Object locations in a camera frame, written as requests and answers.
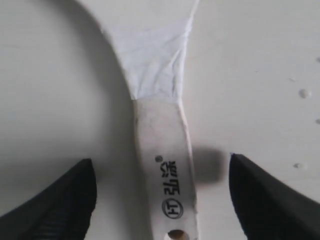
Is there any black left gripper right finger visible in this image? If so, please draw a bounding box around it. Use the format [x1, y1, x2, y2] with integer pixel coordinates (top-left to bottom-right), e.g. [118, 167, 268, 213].
[228, 153, 320, 240]

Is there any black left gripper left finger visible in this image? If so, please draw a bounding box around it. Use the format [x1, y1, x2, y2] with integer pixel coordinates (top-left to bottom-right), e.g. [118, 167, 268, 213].
[0, 158, 97, 240]

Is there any white paint brush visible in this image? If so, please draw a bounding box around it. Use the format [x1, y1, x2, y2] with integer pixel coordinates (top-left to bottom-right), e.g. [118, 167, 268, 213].
[74, 0, 201, 240]

